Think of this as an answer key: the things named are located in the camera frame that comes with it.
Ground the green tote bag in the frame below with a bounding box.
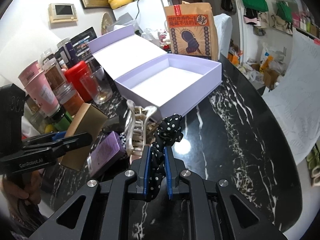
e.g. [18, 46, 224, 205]
[242, 0, 268, 12]
[277, 1, 293, 23]

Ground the black polka dot scrunchie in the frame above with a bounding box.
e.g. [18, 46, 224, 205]
[144, 114, 183, 202]

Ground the cream hair claw clip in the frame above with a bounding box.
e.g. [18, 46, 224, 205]
[124, 100, 157, 164]

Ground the wall intercom panel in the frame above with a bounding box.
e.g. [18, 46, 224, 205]
[48, 3, 78, 24]

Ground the gold rectangular box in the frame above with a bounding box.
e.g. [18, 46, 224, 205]
[58, 103, 107, 171]

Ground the woven round mat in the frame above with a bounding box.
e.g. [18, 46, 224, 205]
[101, 12, 114, 35]

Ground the brown fried chicken paper bag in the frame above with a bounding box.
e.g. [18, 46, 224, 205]
[164, 2, 219, 61]

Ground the light blue cushion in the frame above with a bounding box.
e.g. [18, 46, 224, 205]
[263, 31, 319, 164]

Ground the clear drinking glass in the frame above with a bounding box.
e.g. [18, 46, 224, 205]
[80, 67, 113, 105]

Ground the left hand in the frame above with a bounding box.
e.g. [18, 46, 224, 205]
[1, 171, 42, 221]

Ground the black printed card stand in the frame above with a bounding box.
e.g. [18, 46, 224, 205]
[71, 27, 97, 63]

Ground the pink paper cup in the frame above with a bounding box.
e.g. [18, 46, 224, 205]
[18, 61, 60, 117]

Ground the purple small box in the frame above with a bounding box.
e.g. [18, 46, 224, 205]
[87, 131, 127, 178]

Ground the white refrigerator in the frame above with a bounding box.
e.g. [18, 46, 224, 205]
[113, 0, 169, 32]

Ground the green bottle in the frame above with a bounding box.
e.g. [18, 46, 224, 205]
[49, 106, 73, 132]

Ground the lavender open gift box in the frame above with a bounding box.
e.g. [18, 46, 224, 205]
[88, 25, 222, 121]

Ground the orange spice jar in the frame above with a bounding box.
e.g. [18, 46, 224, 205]
[54, 82, 84, 116]

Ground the red canister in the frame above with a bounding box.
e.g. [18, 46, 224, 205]
[64, 61, 92, 102]

